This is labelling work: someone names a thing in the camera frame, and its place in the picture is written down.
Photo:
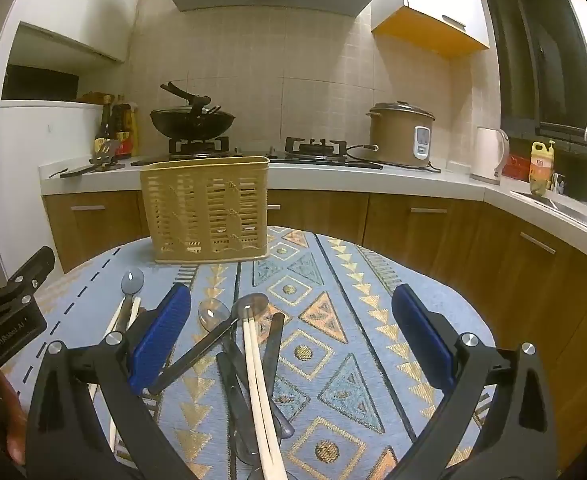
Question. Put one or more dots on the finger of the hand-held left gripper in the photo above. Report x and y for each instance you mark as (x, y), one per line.
(36, 265)

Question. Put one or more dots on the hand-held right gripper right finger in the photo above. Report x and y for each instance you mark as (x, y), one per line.
(423, 335)

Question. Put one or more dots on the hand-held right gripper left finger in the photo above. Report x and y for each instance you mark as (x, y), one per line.
(161, 335)

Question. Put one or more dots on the pale wooden chopstick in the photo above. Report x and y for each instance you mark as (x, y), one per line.
(264, 390)
(254, 390)
(134, 310)

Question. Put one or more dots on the transparent plastic spoon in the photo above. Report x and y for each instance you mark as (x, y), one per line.
(250, 305)

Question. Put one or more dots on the yellow plastic utensil basket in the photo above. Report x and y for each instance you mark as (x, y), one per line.
(203, 210)

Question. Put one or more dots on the person's left hand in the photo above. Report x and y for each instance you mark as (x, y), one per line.
(13, 425)

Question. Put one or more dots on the blue patterned tablecloth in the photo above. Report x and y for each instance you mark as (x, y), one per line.
(353, 320)

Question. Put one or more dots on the wooden base cabinets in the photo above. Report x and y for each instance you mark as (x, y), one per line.
(413, 225)

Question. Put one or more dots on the yellow oil bottle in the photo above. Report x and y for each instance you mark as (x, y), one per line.
(134, 130)

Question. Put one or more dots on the steel sink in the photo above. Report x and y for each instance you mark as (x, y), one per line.
(563, 207)

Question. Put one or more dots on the white electric kettle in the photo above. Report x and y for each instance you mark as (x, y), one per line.
(486, 155)

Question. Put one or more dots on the red package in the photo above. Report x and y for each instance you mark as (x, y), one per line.
(517, 167)

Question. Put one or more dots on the brown rice cooker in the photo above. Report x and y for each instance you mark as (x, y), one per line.
(393, 135)

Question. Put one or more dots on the yellow detergent bottle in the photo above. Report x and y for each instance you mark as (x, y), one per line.
(541, 165)

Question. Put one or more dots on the black gas stove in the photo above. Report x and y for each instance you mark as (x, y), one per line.
(261, 154)

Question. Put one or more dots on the black wok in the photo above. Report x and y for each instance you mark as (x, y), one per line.
(188, 124)

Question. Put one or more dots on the dark window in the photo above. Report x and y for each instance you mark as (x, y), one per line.
(548, 60)

